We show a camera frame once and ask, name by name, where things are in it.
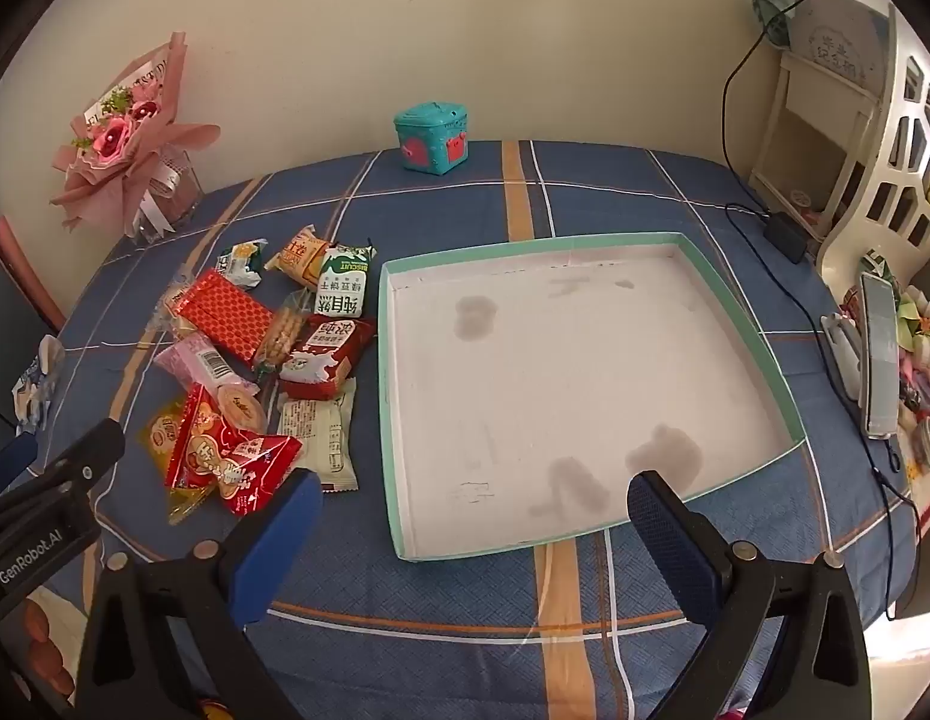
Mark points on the person's left hand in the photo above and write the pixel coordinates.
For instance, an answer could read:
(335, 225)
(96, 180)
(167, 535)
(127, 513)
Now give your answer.
(49, 652)

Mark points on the clear packet pale cake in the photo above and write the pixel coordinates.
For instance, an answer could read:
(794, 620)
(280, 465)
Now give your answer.
(167, 302)

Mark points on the white green biscuit packet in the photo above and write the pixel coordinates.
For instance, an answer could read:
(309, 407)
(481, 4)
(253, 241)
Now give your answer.
(343, 281)

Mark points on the orange bread packet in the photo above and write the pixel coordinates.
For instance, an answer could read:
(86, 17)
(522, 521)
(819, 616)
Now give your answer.
(304, 255)

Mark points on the red cartoon snack packet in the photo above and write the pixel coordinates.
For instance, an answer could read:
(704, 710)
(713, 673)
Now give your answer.
(232, 465)

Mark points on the pale blue printed box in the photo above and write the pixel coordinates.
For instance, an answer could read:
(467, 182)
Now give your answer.
(840, 22)

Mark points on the clear cookie packet green ends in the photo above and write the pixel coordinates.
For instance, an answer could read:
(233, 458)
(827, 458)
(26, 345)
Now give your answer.
(280, 337)

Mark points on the pink snack packet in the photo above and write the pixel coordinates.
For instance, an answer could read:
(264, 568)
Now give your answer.
(195, 358)

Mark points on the blue plaid tablecloth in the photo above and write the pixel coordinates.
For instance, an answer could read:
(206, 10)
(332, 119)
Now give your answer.
(450, 202)

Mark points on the clear round cookie packet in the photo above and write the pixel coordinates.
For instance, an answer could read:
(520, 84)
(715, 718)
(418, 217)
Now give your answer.
(240, 409)

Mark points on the blue white crumpled packet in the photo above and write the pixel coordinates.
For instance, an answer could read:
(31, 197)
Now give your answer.
(34, 382)

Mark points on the white cut-out rack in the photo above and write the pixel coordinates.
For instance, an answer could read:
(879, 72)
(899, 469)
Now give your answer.
(859, 229)

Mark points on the yellow snack packet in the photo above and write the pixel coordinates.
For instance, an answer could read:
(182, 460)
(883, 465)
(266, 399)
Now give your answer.
(156, 439)

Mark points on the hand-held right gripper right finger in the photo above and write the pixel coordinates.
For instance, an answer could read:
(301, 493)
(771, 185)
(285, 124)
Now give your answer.
(671, 547)

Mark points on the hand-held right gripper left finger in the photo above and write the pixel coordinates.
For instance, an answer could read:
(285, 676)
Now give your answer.
(277, 547)

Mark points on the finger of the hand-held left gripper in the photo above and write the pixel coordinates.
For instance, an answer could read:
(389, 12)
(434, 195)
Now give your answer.
(11, 457)
(82, 461)

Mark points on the white phone stand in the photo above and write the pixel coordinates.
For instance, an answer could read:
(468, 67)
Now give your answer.
(840, 345)

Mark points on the green cracker packet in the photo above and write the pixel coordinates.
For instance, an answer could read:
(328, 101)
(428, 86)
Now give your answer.
(238, 262)

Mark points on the red patterned packet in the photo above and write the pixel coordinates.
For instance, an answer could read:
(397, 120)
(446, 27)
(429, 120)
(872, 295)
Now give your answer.
(225, 313)

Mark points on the black power adapter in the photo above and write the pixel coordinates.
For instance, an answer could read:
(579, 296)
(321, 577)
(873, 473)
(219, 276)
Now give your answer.
(786, 238)

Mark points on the clear glass vase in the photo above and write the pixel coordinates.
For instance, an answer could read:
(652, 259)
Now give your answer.
(181, 191)

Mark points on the white cardboard tray green rim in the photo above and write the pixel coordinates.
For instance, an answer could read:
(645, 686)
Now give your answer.
(570, 390)

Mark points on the teal toy box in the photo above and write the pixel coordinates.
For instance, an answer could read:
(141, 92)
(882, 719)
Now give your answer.
(431, 139)

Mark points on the dark red milk biscuit packet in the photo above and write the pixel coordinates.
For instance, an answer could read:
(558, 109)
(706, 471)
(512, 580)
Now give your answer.
(326, 360)

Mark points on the pink flower bouquet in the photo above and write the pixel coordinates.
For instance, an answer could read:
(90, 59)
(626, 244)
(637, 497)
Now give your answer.
(112, 135)

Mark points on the beige snack packet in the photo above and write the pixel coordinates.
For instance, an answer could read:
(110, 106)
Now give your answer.
(319, 439)

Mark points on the smartphone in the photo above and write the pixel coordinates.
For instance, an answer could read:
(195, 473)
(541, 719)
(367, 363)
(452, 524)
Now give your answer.
(879, 352)

